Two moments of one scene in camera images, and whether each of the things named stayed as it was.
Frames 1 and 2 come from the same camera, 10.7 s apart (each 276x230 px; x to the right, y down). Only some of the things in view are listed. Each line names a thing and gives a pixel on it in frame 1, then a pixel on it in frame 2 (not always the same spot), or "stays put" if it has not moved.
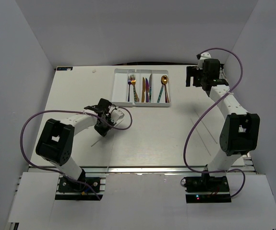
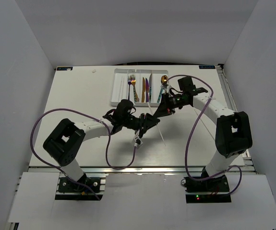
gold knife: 143,90 stays put
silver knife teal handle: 150,84 stays put
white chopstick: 99,139 → 121,91
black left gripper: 102,132 → 149,121
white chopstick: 200,137 → 157,126
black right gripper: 192,72 → 165,107
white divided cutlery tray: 141,88 stays put
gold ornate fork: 133,79 stays put
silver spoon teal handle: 159,96 stays put
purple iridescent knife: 147,90 stays put
